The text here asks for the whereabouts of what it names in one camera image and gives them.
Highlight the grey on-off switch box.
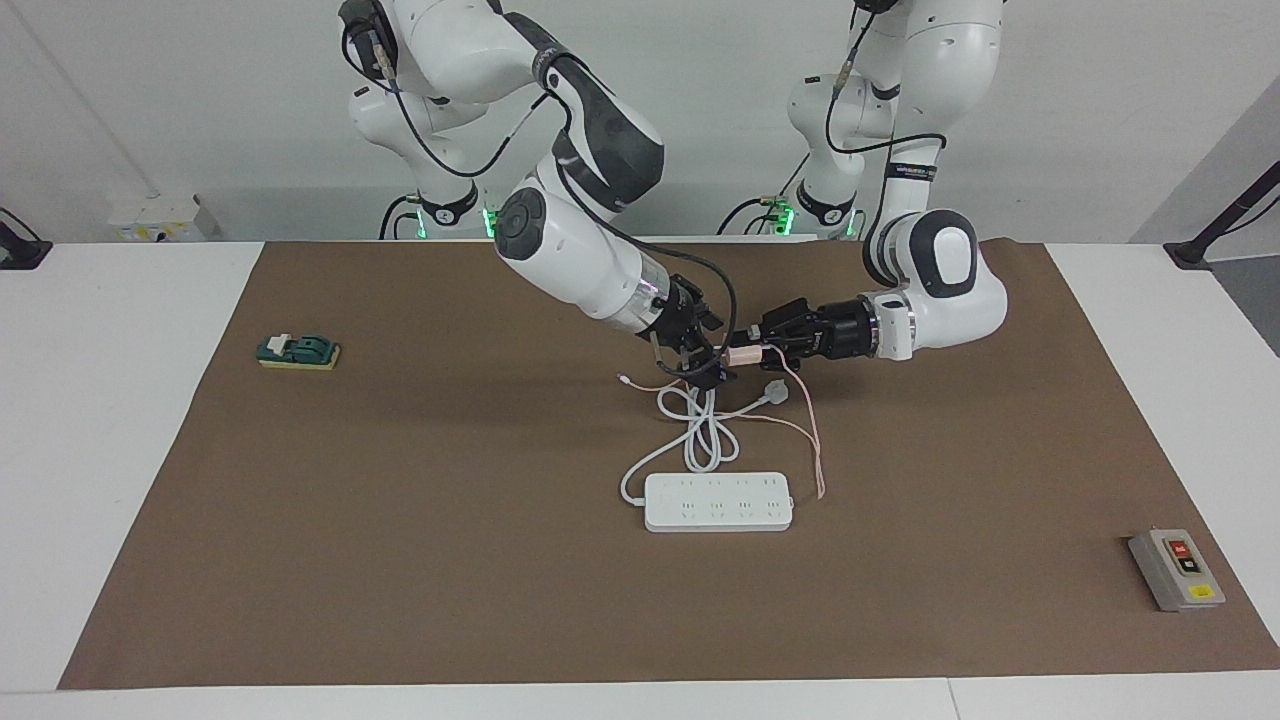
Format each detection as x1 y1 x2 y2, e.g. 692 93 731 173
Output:
1128 528 1227 613

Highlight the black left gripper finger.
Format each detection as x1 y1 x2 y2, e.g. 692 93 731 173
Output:
762 298 823 336
740 332 816 366

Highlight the pink charging cable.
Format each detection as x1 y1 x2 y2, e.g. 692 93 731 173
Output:
618 345 827 500

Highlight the brown table mat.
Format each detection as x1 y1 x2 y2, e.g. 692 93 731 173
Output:
58 238 1280 691

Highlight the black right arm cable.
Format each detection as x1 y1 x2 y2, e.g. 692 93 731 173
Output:
340 5 741 351

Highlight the white power strip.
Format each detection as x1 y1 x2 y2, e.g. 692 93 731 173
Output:
643 472 794 533

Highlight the white power strip cable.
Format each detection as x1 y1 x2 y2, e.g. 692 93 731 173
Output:
620 378 791 506

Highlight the black base cable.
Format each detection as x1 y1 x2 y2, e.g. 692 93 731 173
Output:
715 150 813 237
378 193 421 241

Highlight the black angled stand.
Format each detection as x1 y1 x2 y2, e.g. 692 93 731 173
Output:
1165 160 1280 271

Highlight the white wall socket box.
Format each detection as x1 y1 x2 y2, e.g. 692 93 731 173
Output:
108 195 219 243

